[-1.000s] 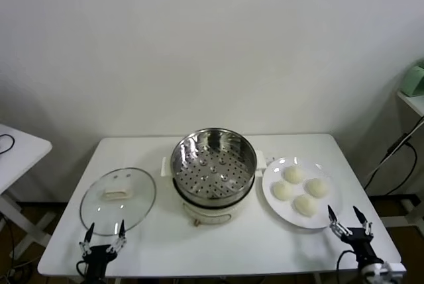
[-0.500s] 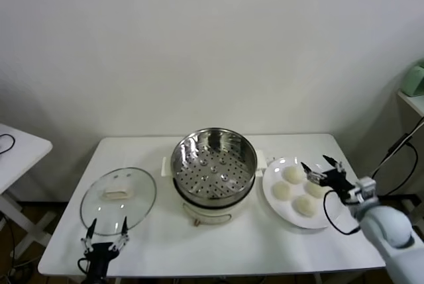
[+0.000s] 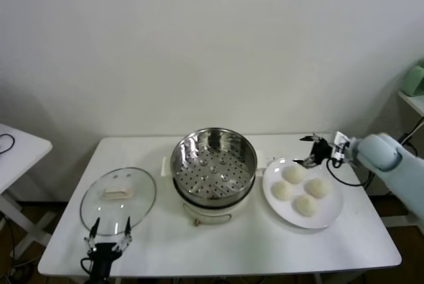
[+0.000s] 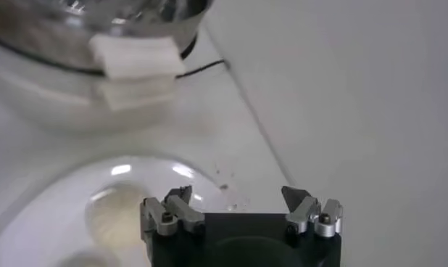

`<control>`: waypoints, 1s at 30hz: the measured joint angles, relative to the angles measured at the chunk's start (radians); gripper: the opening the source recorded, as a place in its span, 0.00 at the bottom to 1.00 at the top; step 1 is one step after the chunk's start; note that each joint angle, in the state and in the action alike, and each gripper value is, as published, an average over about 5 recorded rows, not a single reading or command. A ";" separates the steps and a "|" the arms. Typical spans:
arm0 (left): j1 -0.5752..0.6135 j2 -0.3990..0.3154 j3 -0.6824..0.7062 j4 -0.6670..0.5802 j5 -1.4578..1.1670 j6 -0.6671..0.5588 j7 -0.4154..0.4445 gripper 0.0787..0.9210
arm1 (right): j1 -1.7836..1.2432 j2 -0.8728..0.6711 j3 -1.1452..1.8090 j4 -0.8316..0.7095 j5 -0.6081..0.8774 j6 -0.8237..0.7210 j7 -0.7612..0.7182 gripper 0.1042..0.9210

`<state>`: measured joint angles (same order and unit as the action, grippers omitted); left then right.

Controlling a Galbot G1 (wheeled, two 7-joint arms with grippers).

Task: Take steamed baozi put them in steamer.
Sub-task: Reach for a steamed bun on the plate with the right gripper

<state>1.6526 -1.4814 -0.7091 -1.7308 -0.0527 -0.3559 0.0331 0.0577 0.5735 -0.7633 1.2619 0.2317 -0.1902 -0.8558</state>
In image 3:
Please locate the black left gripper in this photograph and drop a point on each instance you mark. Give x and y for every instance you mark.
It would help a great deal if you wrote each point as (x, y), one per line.
(102, 254)

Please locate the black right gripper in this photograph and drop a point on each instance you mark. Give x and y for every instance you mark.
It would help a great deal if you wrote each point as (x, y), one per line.
(321, 153)

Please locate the white steamed baozi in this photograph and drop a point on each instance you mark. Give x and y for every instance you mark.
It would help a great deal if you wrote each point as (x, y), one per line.
(282, 191)
(293, 174)
(306, 205)
(318, 187)

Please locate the round glass pot lid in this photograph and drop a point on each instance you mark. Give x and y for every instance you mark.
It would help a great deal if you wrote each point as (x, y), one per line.
(132, 198)

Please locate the light blue right robot arm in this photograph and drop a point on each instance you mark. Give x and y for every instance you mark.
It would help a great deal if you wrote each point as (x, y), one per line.
(381, 155)

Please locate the stainless steel steamer basket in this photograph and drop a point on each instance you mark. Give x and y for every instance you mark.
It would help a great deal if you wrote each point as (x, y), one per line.
(240, 153)

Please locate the white round plate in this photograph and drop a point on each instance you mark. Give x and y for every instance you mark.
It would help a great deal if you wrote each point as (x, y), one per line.
(324, 211)

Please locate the black inline adapter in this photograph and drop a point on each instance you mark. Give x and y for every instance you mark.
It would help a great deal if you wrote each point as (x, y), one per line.
(403, 138)

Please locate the pale green container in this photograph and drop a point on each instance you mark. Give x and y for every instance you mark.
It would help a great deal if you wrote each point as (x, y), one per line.
(414, 82)

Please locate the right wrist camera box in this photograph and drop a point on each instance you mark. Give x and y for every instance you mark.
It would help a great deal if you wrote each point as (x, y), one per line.
(340, 140)

